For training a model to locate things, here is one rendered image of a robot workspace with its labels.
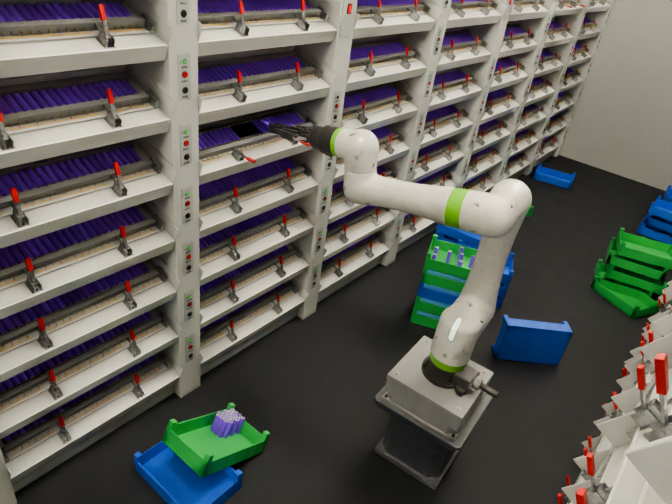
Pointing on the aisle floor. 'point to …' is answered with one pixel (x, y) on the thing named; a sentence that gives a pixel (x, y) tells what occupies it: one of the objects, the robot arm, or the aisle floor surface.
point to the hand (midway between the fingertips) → (279, 129)
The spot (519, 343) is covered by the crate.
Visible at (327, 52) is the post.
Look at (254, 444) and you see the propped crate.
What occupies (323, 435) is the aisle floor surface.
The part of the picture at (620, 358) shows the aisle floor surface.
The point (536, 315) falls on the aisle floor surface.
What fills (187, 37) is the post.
